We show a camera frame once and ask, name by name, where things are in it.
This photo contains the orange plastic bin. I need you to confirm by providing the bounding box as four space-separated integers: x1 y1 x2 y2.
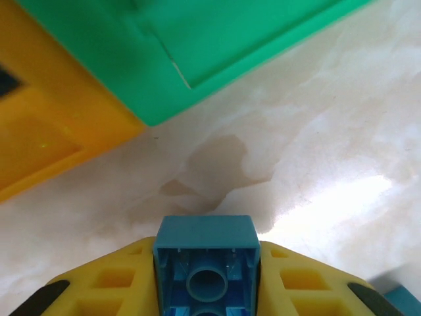
0 0 146 205

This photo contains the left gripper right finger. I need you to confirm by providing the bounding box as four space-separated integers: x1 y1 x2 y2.
258 240 406 316

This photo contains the blue lego brick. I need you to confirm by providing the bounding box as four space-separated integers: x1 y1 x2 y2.
383 284 421 316
153 215 261 316

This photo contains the green plastic bin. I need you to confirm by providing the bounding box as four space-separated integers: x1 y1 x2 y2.
16 0 379 128

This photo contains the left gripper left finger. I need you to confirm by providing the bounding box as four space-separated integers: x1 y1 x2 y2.
9 236 165 316

